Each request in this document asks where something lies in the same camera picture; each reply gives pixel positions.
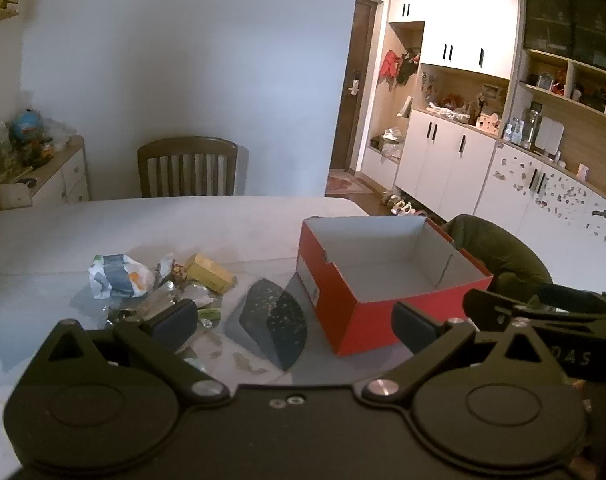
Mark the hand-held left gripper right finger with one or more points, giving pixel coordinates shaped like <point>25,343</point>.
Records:
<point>413,327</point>

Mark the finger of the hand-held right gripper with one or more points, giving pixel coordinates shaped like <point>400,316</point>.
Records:
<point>573,294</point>
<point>478,305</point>

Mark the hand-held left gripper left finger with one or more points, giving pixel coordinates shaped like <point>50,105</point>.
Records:
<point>175,322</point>

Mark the silver foil packet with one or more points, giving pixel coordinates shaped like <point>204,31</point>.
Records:
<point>158,300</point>

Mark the orange toy figure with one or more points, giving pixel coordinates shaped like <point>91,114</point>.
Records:
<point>177,272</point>

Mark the red cardboard shoe box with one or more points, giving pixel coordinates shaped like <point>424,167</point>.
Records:
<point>333,310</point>

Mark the olive green upholstered chair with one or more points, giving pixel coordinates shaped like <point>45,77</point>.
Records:
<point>498,250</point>

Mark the yellow small box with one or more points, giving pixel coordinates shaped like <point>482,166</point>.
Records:
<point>208,272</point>

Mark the white blue orange snack packet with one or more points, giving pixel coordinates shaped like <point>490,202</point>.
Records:
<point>113,275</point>

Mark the curved white stickered cabinet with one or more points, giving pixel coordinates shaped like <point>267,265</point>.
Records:
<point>543,220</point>

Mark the row of shoes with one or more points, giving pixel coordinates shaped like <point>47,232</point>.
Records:
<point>400,205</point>

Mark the small pink box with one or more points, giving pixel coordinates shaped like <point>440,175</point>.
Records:
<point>584,171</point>

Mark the white base cabinets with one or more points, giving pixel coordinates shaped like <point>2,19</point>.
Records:
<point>443,160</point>

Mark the patterned pink rug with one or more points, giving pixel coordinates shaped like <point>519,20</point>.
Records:
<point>345,182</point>

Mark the white rounded flat box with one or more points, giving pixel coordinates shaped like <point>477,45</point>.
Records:
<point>551,135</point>

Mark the tall glass jar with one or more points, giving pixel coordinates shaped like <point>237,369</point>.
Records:
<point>534,125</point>

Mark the brown wooden slatted chair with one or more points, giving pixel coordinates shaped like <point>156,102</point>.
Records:
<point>183,145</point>

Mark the open wooden shelf unit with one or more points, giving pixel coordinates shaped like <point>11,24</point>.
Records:
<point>583,115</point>

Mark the white pink toy house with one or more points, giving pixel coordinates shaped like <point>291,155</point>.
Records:
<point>489,124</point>

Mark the cream sideboard with drawers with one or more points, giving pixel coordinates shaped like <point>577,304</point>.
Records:
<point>68,175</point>

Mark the pile of plastic bags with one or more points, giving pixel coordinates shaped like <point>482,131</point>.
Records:
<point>385,145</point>

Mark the small open cardboard box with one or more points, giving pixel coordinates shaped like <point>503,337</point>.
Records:
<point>8,196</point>

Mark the dark brown door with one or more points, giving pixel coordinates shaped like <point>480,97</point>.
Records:
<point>355,110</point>

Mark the blue globe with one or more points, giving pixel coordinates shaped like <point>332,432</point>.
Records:
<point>25,127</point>

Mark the dark hanging garment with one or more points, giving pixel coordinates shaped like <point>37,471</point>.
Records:
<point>408,67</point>

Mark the red hanging garment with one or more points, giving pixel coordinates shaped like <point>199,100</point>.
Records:
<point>390,64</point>

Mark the dark glass-door cabinet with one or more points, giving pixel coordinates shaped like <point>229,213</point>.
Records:
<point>573,20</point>

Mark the white wall cabinets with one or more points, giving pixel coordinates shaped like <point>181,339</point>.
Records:
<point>463,25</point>

